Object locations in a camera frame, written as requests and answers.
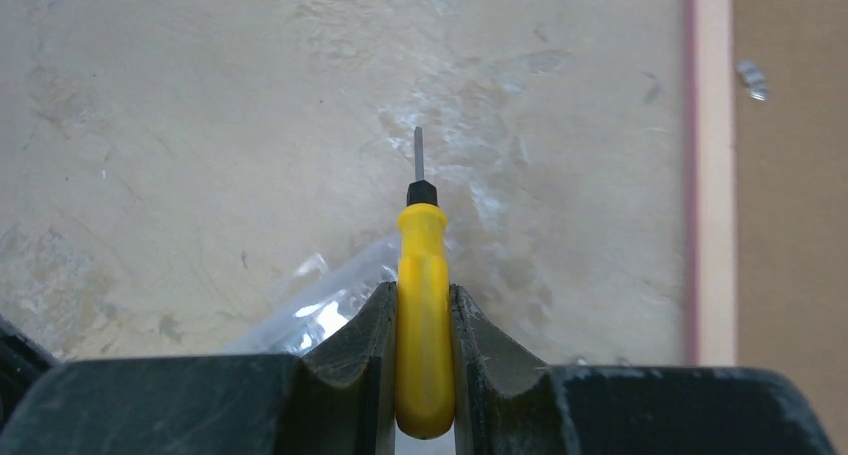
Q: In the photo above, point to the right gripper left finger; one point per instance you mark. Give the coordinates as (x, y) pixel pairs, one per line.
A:
(342, 400)

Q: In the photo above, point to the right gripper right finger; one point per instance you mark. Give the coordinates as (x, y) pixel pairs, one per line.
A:
(505, 402)

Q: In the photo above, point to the yellow handled screwdriver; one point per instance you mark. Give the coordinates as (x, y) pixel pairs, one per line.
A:
(424, 385)

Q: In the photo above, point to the pink picture frame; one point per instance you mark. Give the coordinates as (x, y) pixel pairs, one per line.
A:
(767, 195)

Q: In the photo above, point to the clear screw organizer box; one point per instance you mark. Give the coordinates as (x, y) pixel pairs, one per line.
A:
(317, 300)

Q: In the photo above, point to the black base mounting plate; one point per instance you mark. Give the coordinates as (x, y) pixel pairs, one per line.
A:
(23, 362)

